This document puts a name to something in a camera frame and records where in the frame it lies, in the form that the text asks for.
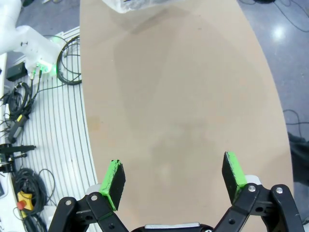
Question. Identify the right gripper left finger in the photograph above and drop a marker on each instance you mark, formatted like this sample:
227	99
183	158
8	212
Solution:
113	183

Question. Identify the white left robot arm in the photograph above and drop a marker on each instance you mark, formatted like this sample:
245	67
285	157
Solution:
31	46

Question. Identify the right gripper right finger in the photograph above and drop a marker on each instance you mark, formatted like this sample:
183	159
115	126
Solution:
233	176

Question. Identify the black clamp stand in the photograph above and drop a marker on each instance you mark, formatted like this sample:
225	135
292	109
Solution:
12	149

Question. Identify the yellow emergency stop button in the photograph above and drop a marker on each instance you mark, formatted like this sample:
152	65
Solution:
24	200

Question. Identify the grey yellow enabling pendant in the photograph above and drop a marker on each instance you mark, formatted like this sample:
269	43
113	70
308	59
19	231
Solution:
18	125

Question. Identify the black power box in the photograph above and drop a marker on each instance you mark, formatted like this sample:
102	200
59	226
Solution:
15	71

